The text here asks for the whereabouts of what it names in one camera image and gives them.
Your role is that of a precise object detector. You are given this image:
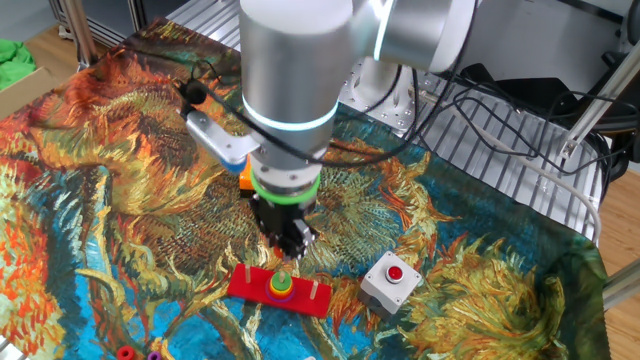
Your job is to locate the black office chair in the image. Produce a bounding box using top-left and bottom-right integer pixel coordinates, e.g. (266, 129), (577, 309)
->
(458, 48), (640, 182)

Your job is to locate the large red Hanoi ring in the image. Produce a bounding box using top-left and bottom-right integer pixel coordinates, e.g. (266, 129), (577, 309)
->
(267, 284), (296, 300)

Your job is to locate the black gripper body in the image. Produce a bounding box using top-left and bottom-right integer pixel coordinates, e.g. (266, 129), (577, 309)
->
(248, 193), (321, 249)

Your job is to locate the aluminium frame post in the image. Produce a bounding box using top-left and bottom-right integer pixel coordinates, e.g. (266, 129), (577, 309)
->
(601, 258), (640, 312)
(59, 0), (100, 72)

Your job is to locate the aluminium frame rail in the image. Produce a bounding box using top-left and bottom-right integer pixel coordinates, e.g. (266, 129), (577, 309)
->
(48, 0), (151, 50)

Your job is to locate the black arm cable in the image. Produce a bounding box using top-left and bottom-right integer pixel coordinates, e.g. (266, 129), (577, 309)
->
(172, 58), (476, 170)

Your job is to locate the black loose cable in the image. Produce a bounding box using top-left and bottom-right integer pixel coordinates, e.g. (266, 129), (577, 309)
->
(416, 74), (640, 177)

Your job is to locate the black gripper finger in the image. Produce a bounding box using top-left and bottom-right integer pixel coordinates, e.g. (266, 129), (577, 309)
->
(288, 218), (317, 261)
(267, 232), (294, 262)

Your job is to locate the silver wrist camera blue end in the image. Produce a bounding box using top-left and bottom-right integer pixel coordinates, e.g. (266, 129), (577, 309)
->
(185, 108), (263, 176)

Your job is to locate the sunflower painting tablecloth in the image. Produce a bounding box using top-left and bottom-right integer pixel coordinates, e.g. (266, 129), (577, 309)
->
(0, 17), (612, 360)

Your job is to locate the green cloth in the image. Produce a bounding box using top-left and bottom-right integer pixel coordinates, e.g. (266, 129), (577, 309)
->
(0, 39), (38, 92)

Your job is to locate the orange box red mushroom button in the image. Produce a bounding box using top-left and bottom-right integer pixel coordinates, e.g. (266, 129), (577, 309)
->
(238, 158), (259, 199)

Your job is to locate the silver robot mounting plate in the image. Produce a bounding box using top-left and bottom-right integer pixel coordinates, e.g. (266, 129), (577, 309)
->
(338, 62), (452, 139)

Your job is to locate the large purple Hanoi ring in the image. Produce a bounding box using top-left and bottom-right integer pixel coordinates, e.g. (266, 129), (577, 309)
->
(265, 288), (297, 304)

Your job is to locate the red Hanoi base with pegs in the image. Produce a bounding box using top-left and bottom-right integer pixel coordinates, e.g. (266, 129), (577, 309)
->
(226, 263), (334, 320)

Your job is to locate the grey cable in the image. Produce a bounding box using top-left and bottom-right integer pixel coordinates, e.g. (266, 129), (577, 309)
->
(419, 88), (604, 245)

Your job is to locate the white box flat red button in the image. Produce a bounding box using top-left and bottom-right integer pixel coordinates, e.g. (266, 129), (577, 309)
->
(357, 250), (424, 322)

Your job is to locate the slanted aluminium frame bar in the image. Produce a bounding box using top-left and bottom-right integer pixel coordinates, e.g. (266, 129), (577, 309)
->
(558, 47), (640, 162)

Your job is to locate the cardboard box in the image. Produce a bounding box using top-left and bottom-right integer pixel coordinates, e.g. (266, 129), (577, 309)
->
(0, 65), (65, 122)

